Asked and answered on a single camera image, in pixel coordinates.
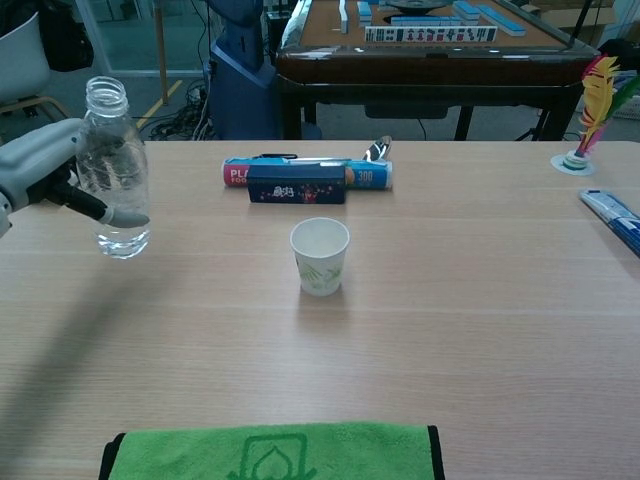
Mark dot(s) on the dark wooden mahjong table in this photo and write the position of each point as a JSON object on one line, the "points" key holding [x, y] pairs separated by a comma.
{"points": [[425, 65]]}

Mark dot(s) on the colourful feather shuttlecock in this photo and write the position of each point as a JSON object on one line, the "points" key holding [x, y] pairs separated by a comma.
{"points": [[595, 100]]}

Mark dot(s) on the transparent plastic water bottle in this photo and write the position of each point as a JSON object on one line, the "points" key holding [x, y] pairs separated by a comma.
{"points": [[117, 165]]}

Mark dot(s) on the white chair wooden legs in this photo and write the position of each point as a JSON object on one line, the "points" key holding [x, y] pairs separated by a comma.
{"points": [[20, 60]]}

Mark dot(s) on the shiny metal spoon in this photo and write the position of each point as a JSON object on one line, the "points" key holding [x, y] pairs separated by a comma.
{"points": [[376, 149]]}

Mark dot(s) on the blue white flat package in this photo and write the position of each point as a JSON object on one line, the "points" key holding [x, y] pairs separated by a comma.
{"points": [[612, 212]]}

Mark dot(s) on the row of white-faced mahjong tiles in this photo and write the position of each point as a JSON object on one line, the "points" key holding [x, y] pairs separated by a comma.
{"points": [[430, 34]]}

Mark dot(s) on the dark blue printed box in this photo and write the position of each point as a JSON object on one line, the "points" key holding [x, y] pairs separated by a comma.
{"points": [[295, 190]]}

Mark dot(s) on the blue red food wrap roll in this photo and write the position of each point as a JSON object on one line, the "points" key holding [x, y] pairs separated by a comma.
{"points": [[375, 176]]}

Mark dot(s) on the blue machine base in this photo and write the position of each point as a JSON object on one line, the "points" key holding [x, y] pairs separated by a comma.
{"points": [[240, 95]]}

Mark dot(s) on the green microfiber cloth black trim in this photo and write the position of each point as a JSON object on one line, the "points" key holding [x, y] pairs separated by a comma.
{"points": [[200, 455]]}

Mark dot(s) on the wooden pole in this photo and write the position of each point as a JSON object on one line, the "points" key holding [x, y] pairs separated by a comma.
{"points": [[162, 55]]}

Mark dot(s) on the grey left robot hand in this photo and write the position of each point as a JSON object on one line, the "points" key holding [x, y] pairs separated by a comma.
{"points": [[35, 160]]}

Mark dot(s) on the white paper cup green print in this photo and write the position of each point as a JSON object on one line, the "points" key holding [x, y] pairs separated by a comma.
{"points": [[320, 255]]}

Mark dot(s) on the black bag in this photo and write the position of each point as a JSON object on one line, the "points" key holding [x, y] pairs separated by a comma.
{"points": [[67, 40]]}

